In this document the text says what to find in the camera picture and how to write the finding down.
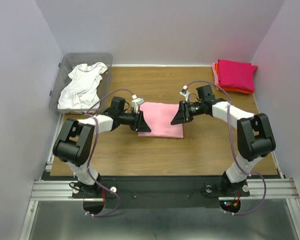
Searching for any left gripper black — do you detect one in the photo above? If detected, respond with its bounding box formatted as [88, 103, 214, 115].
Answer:
[119, 109, 152, 133]

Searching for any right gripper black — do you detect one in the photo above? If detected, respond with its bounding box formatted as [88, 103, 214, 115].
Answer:
[170, 100, 204, 126]

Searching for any light pink t-shirt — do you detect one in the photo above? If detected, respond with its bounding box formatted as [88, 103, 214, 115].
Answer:
[138, 102, 184, 139]

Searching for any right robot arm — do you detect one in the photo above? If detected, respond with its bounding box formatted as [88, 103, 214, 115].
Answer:
[170, 84, 276, 195]

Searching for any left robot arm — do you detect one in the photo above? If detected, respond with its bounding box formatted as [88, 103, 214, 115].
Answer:
[52, 95, 151, 198]

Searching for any pale pink folded t-shirt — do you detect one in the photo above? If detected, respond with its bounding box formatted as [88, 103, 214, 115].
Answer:
[212, 63, 219, 86]

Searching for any orange folded t-shirt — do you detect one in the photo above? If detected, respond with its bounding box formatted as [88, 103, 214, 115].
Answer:
[212, 62, 255, 95]

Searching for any magenta folded t-shirt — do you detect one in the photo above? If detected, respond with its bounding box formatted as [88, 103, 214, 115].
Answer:
[216, 59, 259, 93]

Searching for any white t-shirt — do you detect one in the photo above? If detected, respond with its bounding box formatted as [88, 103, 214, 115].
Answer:
[57, 62, 108, 110]

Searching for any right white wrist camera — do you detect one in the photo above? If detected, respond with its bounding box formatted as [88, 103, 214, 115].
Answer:
[179, 85, 192, 102]

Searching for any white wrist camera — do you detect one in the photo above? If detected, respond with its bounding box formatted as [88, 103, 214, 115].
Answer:
[131, 94, 145, 113]
[179, 85, 192, 102]

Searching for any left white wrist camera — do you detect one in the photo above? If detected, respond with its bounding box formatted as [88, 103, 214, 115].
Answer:
[131, 94, 145, 113]

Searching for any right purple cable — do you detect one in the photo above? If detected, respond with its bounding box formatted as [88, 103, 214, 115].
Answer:
[181, 80, 267, 217]

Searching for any purple cable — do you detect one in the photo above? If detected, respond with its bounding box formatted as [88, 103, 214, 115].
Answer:
[181, 80, 267, 217]
[83, 89, 138, 218]

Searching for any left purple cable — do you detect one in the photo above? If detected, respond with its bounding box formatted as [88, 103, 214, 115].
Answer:
[83, 89, 138, 218]

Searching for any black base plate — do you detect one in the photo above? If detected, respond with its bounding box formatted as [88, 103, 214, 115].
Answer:
[69, 175, 250, 210]

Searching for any aluminium frame rail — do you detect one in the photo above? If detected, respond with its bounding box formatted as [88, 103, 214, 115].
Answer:
[19, 113, 72, 240]

